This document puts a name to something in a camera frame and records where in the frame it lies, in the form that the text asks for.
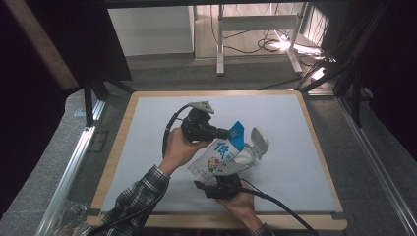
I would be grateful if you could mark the person's right hand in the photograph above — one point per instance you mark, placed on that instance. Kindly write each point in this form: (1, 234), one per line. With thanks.
(242, 209)

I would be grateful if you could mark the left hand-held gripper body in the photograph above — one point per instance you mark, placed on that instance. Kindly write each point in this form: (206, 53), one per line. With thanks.
(196, 128)

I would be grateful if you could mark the person's left hand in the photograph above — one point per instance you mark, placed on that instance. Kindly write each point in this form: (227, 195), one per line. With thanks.
(180, 150)

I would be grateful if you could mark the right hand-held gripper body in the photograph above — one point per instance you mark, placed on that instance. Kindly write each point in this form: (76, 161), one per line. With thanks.
(226, 187)

